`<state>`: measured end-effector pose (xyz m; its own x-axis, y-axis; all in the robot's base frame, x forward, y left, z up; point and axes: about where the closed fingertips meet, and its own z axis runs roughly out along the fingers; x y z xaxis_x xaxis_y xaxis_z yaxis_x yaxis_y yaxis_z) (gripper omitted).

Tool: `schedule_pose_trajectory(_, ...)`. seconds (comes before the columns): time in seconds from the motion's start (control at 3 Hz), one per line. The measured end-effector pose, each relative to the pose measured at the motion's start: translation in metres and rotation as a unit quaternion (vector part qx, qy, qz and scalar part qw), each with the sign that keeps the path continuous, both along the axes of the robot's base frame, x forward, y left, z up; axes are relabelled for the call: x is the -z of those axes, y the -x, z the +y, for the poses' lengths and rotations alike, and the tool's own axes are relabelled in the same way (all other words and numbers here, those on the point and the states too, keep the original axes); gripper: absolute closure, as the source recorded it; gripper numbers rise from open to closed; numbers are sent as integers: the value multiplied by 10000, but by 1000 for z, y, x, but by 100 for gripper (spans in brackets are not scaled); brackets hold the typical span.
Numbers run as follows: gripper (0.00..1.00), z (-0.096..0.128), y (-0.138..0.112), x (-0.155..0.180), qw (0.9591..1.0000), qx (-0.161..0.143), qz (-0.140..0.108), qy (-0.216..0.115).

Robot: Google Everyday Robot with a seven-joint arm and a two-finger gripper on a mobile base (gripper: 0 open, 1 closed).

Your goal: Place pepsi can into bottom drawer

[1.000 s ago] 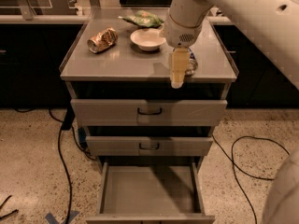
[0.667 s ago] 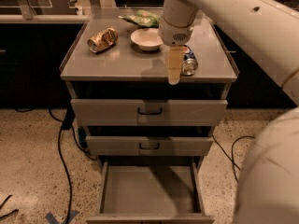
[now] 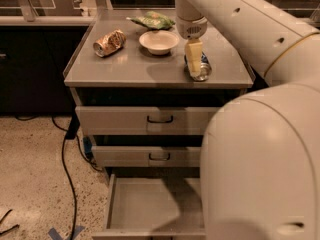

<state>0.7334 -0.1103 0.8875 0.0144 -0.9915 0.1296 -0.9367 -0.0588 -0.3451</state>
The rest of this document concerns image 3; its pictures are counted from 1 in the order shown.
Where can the black middle drawer handle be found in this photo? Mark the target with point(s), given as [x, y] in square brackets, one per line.
[159, 157]

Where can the grey open bottom drawer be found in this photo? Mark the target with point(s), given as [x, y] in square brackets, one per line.
[153, 208]

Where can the grey middle drawer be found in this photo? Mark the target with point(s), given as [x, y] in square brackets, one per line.
[137, 156]

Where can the grey drawer cabinet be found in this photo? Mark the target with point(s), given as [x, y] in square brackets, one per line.
[133, 77]

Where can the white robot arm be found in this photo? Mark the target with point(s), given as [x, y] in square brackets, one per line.
[260, 155]

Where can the black top drawer handle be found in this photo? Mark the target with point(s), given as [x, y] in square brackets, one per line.
[160, 120]

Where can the blue pepsi can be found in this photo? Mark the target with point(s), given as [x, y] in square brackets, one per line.
[205, 69]

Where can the blue floor tape cross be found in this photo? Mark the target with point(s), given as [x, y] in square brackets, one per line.
[55, 235]

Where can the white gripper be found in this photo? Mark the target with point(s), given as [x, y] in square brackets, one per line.
[191, 28]

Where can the white bowl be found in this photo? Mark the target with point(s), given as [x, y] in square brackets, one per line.
[159, 42]

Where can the green chip bag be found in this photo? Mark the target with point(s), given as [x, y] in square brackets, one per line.
[153, 20]

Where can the grey top drawer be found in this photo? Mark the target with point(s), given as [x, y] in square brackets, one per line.
[102, 120]

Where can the black drawer handle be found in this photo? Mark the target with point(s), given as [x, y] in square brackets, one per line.
[160, 120]
[159, 157]

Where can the crushed gold soda can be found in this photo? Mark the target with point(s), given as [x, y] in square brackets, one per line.
[109, 43]

